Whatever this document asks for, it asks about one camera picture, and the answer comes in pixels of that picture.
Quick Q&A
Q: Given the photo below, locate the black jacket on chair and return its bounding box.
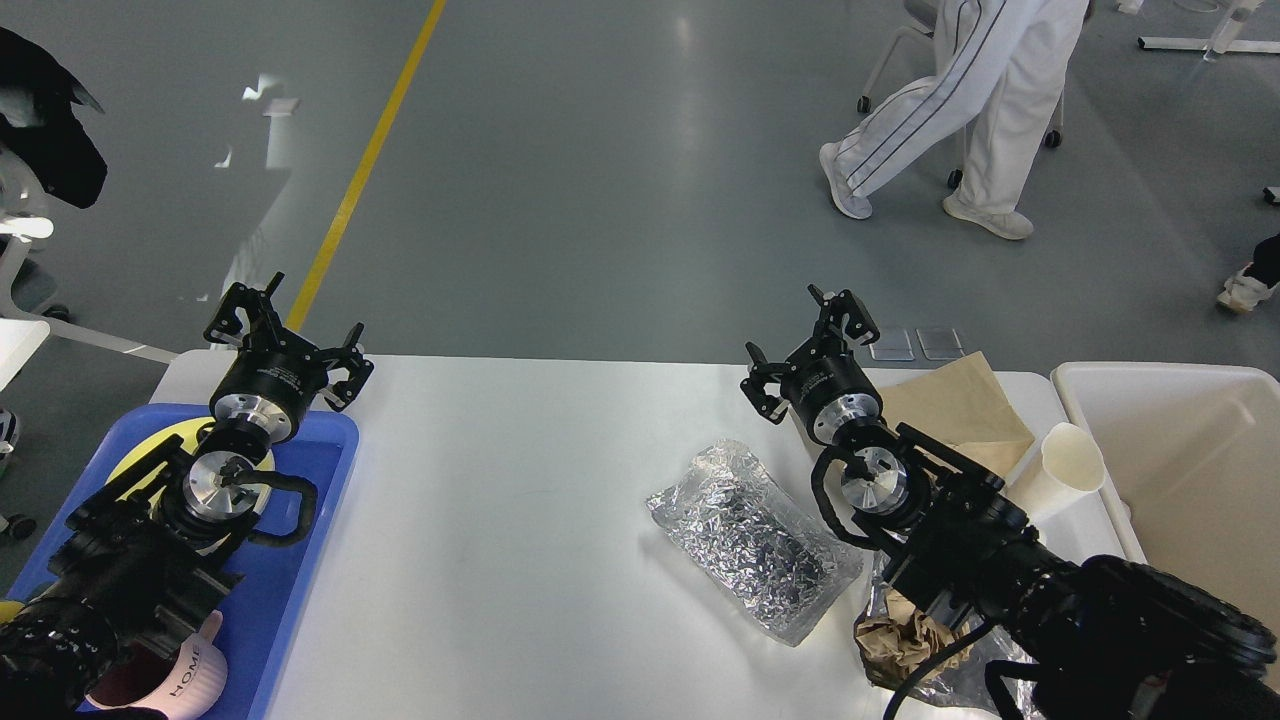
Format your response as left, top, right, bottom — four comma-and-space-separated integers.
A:
1, 28, 108, 209

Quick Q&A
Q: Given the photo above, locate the white office chair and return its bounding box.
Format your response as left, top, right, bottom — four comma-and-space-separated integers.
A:
856, 1, 1065, 190

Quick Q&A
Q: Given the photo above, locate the crumpled brown paper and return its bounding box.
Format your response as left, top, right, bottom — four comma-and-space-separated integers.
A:
854, 585, 983, 689

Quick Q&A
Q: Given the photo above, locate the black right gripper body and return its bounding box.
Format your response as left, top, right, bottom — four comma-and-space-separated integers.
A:
780, 352, 884, 446

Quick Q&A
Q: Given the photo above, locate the crumpled foil wrapper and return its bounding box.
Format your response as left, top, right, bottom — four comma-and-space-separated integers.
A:
867, 552, 1032, 715

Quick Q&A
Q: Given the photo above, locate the blue mug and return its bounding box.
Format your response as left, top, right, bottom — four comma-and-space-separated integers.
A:
0, 600, 26, 625

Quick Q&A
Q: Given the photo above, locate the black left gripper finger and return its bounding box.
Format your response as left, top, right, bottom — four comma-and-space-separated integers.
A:
317, 322, 374, 413
204, 272, 288, 351

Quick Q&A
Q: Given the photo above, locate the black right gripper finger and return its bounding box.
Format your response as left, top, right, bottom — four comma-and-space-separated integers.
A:
740, 342, 796, 425
806, 284, 881, 363

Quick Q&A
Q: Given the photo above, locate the silver foil bag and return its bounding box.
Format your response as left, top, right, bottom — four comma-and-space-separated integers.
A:
645, 439, 864, 647

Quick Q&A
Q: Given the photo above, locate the person in dark trousers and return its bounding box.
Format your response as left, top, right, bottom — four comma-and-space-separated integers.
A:
1215, 233, 1279, 314

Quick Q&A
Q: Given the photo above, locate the blue plastic tray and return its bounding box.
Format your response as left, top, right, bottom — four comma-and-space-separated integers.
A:
3, 404, 358, 719

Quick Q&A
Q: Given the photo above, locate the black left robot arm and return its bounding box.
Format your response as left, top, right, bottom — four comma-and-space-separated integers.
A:
3, 273, 374, 719

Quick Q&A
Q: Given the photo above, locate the floor socket plate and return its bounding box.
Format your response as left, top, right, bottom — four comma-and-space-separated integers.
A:
869, 327, 916, 363
915, 327, 966, 363

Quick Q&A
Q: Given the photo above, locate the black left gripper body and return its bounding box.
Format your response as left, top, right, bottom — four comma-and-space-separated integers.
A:
209, 343, 328, 443

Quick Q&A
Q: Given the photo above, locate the pink mug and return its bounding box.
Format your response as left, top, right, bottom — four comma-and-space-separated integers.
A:
86, 610, 228, 719

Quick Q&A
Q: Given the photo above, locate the person in white trousers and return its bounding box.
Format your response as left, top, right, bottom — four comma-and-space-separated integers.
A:
819, 1, 1091, 241

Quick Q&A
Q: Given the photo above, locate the white side table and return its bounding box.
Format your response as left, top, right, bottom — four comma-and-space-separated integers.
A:
0, 318, 51, 389

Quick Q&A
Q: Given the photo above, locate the white plastic bin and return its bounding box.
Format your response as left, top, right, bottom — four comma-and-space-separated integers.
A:
1051, 363, 1279, 630

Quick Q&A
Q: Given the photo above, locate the yellow plastic plate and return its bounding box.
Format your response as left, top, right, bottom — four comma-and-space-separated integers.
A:
104, 416, 276, 501

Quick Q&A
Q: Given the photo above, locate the white paper cup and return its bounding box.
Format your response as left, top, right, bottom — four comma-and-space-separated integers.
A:
1005, 421, 1108, 525

